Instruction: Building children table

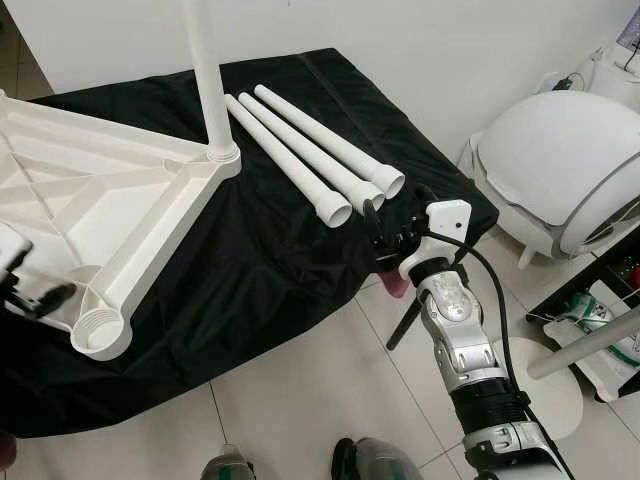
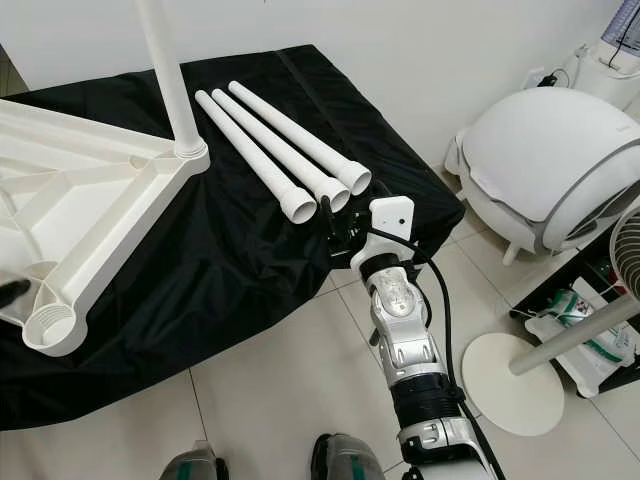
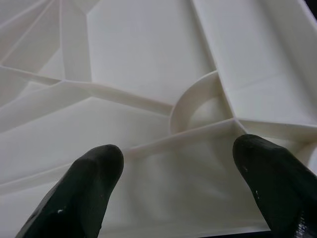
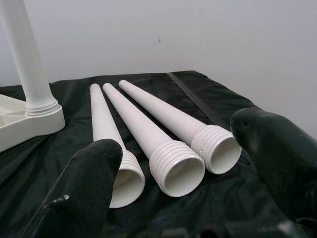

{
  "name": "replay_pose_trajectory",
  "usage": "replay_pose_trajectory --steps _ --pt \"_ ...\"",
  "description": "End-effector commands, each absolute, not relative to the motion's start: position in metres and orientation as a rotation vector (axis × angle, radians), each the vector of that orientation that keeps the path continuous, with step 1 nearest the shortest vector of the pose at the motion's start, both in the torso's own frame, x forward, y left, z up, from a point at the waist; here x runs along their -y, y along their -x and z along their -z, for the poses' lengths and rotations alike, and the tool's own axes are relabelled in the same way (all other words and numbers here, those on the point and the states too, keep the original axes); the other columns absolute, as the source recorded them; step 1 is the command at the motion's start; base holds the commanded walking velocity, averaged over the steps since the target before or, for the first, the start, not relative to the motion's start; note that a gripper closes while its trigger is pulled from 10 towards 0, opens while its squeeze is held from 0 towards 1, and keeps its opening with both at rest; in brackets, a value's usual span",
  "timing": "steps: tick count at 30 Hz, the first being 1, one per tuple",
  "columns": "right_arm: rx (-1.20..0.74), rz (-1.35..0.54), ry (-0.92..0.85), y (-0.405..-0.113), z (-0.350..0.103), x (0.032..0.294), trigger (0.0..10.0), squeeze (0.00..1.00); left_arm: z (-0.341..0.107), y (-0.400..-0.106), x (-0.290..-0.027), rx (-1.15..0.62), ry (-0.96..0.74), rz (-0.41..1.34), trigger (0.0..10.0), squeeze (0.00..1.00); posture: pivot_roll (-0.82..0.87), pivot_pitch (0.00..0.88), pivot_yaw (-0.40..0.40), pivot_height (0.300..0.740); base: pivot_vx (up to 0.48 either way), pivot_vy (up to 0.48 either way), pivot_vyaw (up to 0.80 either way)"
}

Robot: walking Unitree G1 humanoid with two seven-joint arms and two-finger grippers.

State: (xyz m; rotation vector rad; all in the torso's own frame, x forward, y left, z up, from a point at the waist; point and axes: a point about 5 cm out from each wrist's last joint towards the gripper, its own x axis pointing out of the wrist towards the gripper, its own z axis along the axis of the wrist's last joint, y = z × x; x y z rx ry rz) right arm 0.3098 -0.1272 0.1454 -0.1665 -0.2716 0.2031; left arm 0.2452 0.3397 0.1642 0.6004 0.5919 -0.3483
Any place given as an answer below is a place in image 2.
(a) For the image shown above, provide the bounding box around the white plastic children table top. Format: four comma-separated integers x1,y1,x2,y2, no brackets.
0,98,212,359

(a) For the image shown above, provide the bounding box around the white domed appliance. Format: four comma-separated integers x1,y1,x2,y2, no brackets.
443,87,640,269

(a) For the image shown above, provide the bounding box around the grey green right robot leg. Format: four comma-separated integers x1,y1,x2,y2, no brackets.
310,432,388,480

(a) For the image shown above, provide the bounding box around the grey green robot leg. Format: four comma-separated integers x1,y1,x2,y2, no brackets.
310,432,388,480
160,445,219,480

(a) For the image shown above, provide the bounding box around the black low floor shelf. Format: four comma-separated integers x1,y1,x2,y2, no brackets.
510,230,640,401

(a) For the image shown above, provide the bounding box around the white floor fan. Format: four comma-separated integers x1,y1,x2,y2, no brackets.
460,200,640,439

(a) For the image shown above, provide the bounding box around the grey green left robot leg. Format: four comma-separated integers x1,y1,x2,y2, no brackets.
160,445,219,480

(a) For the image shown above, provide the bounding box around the white green plastic package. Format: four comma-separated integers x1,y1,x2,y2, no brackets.
523,278,640,399

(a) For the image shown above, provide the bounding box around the white small appliance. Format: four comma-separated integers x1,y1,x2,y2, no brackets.
555,0,640,111

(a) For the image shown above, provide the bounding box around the white wall socket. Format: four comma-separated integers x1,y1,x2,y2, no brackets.
525,68,551,93

